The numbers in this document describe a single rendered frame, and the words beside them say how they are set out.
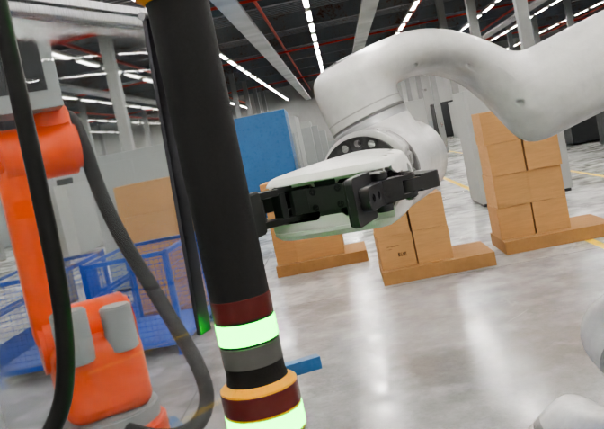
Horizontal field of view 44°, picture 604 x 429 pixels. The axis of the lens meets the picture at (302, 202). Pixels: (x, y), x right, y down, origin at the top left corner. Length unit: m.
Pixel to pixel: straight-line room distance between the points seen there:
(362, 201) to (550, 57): 0.32
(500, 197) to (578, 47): 7.84
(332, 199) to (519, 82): 0.25
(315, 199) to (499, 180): 8.03
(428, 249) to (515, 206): 1.18
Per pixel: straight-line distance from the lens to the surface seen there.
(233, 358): 0.41
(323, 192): 0.55
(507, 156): 8.56
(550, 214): 8.75
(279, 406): 0.41
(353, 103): 0.69
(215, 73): 0.40
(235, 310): 0.40
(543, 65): 0.74
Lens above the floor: 1.70
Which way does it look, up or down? 5 degrees down
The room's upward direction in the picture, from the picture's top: 12 degrees counter-clockwise
